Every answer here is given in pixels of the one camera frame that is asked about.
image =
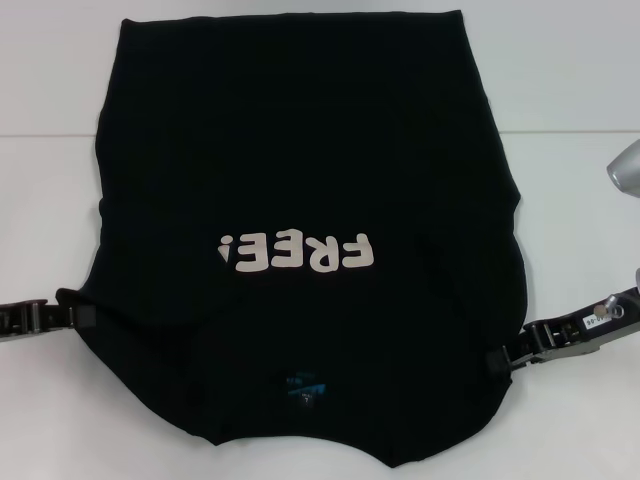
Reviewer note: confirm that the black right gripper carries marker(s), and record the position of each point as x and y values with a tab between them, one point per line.
595	332

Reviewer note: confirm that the silver metal connector plug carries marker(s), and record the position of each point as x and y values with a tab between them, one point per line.
612	307

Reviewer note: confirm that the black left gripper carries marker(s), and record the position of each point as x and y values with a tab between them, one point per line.
15	321

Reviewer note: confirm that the black shirt with FREE print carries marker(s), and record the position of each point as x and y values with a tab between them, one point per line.
300	150

